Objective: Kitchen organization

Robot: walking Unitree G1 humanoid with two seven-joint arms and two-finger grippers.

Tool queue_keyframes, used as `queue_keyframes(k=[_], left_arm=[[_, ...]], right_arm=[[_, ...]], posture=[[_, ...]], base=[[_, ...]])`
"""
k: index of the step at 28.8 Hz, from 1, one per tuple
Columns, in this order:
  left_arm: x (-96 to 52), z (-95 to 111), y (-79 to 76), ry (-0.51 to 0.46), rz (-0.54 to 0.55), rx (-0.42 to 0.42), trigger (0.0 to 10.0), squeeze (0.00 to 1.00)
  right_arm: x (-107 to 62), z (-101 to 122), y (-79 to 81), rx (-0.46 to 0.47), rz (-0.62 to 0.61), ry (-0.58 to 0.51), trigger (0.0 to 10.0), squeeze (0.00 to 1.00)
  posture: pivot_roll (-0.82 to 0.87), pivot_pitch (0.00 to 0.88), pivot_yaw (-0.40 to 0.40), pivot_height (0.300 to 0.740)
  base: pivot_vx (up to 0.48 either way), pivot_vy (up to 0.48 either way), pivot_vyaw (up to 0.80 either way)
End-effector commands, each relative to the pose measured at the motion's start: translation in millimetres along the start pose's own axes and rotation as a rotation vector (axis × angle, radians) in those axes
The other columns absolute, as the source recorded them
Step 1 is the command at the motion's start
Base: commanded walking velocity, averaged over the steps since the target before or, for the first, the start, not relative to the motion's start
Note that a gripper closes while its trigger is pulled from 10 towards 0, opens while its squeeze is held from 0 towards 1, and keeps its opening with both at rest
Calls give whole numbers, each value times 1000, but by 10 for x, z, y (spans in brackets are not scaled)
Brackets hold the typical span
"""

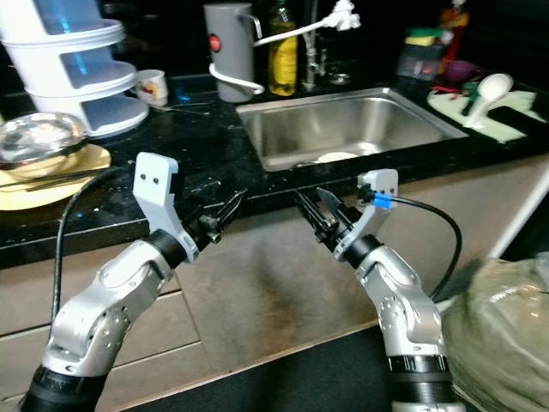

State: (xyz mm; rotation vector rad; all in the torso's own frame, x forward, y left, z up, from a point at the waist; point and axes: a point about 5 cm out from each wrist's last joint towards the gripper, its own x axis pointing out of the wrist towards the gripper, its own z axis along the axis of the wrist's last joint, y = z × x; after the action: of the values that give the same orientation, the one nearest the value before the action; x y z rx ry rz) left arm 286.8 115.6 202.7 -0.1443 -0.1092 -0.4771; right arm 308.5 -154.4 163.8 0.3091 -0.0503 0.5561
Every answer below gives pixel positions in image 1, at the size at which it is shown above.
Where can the green plastic bag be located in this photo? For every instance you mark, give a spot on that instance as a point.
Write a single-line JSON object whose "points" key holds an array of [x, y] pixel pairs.
{"points": [[502, 335]]}

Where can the grey cabinet front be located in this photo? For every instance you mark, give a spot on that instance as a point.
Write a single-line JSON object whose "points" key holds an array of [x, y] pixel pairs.
{"points": [[266, 292]]}

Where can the metal spoon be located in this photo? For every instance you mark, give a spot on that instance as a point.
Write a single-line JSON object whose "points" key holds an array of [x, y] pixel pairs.
{"points": [[189, 107]]}

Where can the pale green mat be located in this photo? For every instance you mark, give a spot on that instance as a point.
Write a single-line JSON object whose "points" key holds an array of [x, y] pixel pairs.
{"points": [[519, 112]]}

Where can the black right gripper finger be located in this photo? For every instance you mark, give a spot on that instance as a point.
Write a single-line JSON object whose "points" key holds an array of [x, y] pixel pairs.
{"points": [[315, 221], [332, 207]]}

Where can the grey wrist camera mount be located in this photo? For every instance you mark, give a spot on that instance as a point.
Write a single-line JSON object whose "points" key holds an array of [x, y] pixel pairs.
{"points": [[373, 210], [156, 193]]}

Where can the yellow green sponge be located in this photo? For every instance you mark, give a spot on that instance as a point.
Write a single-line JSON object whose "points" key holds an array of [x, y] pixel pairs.
{"points": [[424, 36]]}

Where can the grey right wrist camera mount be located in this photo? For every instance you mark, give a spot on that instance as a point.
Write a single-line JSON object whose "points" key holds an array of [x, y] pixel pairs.
{"points": [[373, 210]]}

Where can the grey canister with red dot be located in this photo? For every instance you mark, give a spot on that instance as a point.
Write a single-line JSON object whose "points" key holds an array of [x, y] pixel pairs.
{"points": [[227, 60]]}

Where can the patterned white plate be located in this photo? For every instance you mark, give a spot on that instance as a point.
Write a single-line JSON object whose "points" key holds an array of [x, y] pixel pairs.
{"points": [[334, 157]]}

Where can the white ladle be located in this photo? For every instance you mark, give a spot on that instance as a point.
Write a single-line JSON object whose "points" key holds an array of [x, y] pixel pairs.
{"points": [[491, 90]]}

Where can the stainless steel bowl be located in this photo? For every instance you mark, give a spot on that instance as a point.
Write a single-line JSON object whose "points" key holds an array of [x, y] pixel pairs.
{"points": [[43, 137]]}

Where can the white faucet filter head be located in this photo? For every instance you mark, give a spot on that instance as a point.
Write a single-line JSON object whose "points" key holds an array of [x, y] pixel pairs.
{"points": [[345, 14]]}

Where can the white tiered plastic container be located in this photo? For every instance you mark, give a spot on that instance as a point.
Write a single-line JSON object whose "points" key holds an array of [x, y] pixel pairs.
{"points": [[86, 77]]}

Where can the small white printed cup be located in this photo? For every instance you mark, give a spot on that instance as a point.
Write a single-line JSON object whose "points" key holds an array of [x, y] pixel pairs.
{"points": [[152, 86]]}

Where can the dark sponge holder box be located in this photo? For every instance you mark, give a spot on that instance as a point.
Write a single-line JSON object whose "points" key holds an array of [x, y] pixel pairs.
{"points": [[419, 62]]}

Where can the yellow oil bottle green cap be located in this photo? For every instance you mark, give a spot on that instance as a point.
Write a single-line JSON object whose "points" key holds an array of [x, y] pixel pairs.
{"points": [[281, 60]]}

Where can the purple bowl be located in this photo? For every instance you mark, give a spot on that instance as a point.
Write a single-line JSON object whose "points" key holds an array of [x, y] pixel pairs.
{"points": [[461, 71]]}

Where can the yellow plate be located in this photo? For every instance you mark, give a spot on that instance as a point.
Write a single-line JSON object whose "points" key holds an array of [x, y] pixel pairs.
{"points": [[51, 190]]}

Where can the stainless steel sink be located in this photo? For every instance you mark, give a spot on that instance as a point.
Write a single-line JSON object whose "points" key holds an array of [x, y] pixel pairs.
{"points": [[352, 124]]}

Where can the dark thin utensil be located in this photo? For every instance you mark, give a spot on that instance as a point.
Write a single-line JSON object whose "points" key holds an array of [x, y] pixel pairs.
{"points": [[51, 178]]}

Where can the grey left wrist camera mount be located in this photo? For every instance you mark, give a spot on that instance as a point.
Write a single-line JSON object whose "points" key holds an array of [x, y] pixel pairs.
{"points": [[156, 193]]}

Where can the red orange figurine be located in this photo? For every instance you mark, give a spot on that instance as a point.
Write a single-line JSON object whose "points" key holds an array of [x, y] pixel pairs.
{"points": [[453, 30]]}

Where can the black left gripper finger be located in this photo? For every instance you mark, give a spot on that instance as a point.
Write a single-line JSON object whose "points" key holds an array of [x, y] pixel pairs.
{"points": [[232, 208], [228, 227]]}

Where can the chrome kitchen faucet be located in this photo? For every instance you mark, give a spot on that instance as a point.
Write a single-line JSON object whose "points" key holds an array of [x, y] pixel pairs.
{"points": [[311, 56]]}

